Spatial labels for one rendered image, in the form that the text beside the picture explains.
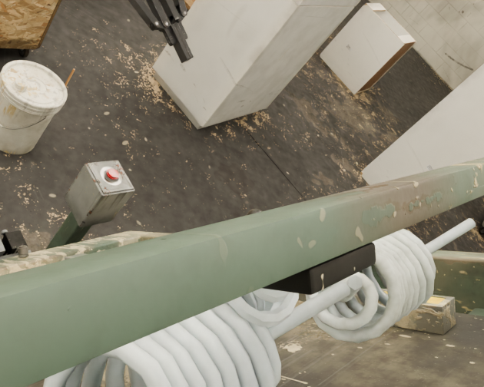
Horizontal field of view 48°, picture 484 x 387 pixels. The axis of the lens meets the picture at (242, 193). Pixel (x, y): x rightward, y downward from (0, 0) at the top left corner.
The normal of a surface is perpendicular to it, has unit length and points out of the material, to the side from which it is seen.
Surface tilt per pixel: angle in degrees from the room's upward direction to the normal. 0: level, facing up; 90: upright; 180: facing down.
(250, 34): 90
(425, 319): 90
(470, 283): 90
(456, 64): 90
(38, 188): 0
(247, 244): 36
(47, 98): 0
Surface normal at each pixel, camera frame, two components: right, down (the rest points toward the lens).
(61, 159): 0.56, -0.59
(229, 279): 0.76, 0.00
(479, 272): -0.64, 0.13
